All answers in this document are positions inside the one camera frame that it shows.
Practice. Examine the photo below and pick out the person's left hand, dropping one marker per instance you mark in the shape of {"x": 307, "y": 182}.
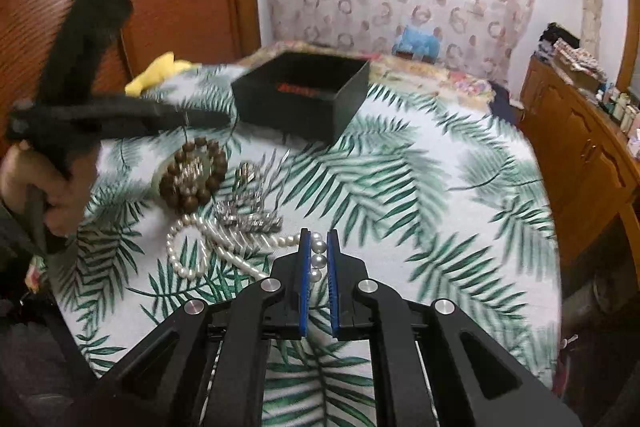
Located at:
{"x": 70, "y": 202}

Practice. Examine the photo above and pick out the group of cosmetic bottles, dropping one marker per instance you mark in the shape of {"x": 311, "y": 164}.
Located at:
{"x": 620, "y": 107}

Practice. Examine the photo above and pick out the yellow plush toy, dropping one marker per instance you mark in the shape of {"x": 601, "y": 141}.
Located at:
{"x": 155, "y": 74}

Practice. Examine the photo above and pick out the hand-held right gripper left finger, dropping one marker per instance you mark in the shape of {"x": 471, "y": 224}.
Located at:
{"x": 303, "y": 287}

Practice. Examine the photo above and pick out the blue bag by curtain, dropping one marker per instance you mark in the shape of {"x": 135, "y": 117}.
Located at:
{"x": 417, "y": 39}

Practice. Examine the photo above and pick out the brown wooden cabinet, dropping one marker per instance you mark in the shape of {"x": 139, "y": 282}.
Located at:
{"x": 575, "y": 147}

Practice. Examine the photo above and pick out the stack of folded floral cloths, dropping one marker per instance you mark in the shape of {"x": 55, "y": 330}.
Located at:
{"x": 575, "y": 57}

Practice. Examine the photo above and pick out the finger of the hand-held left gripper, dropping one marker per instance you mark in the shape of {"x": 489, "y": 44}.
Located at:
{"x": 165, "y": 116}
{"x": 85, "y": 37}

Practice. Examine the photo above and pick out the pile of dark clothes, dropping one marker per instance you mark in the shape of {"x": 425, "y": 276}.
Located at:
{"x": 552, "y": 34}

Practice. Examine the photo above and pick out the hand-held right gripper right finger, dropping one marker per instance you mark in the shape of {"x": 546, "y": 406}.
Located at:
{"x": 334, "y": 287}

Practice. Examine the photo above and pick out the black jewelry box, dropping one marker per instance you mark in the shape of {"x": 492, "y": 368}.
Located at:
{"x": 350, "y": 107}

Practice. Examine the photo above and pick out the pale green jade bangle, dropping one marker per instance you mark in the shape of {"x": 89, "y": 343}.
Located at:
{"x": 158, "y": 177}

